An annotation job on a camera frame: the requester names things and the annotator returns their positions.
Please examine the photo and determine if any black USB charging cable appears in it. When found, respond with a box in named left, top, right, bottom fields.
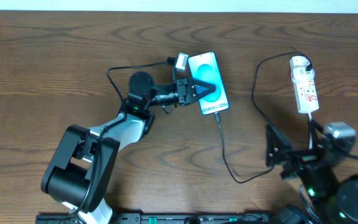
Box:
left=213, top=51, right=313, bottom=184

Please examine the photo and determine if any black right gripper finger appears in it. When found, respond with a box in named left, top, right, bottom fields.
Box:
left=266, top=124, right=293, bottom=167
left=309, top=119, right=324, bottom=146

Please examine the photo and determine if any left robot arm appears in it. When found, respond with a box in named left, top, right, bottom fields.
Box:
left=41, top=72, right=216, bottom=223

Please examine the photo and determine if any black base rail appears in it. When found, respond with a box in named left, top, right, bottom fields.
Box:
left=35, top=213, right=270, bottom=224

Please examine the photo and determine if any white power strip cord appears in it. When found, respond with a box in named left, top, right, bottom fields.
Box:
left=307, top=113, right=315, bottom=150

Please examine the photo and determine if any white power strip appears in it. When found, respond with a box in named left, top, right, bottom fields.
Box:
left=290, top=56, right=319, bottom=114

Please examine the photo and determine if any blue screen Samsung smartphone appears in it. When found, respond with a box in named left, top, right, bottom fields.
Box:
left=188, top=52, right=229, bottom=115

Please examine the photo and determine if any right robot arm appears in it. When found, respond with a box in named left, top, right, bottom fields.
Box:
left=266, top=120, right=358, bottom=223

